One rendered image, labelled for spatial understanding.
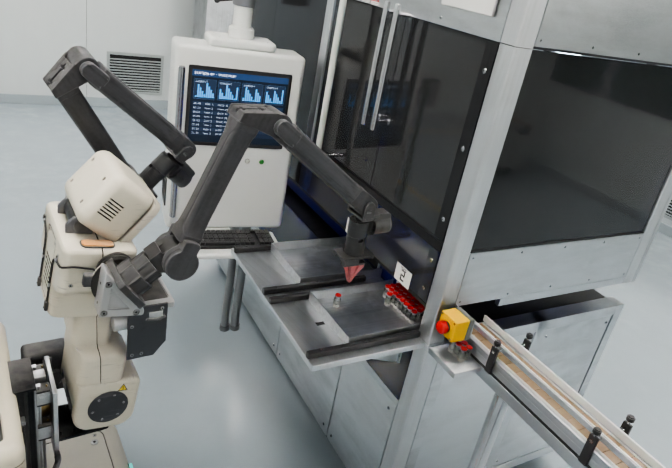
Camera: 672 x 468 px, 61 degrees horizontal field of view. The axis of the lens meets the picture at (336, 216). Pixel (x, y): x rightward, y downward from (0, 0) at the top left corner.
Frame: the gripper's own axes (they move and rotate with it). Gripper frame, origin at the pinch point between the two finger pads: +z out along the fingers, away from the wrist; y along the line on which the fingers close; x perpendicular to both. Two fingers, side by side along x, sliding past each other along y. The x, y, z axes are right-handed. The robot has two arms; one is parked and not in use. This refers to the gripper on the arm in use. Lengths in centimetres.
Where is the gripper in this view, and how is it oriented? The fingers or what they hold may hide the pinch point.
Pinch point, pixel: (348, 279)
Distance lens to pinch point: 169.0
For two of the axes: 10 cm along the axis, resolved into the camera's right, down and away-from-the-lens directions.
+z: -1.4, 9.0, 4.2
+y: 8.8, -0.8, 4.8
